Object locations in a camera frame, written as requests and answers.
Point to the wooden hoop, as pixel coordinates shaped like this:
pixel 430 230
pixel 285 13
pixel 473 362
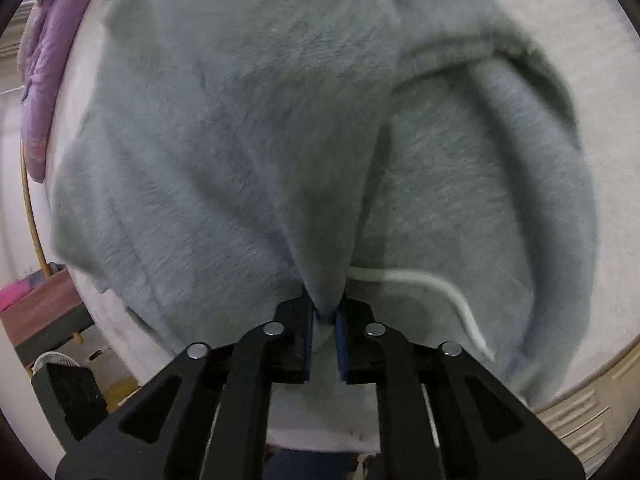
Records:
pixel 31 210

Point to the dark bench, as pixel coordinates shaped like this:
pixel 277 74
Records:
pixel 42 310

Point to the pink cloth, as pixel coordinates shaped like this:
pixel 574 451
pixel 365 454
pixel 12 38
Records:
pixel 17 294

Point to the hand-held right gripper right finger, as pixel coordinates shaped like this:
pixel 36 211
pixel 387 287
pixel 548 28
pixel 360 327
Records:
pixel 342 345

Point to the grey fleece hoodie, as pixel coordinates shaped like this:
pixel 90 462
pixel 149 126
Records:
pixel 250 160

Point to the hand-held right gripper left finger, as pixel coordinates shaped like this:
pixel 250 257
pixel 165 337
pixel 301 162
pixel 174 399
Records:
pixel 306 340

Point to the white fan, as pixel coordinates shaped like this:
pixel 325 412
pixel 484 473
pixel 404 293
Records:
pixel 50 360

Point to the purple quilted garment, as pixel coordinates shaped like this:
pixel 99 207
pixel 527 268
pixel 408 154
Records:
pixel 47 65

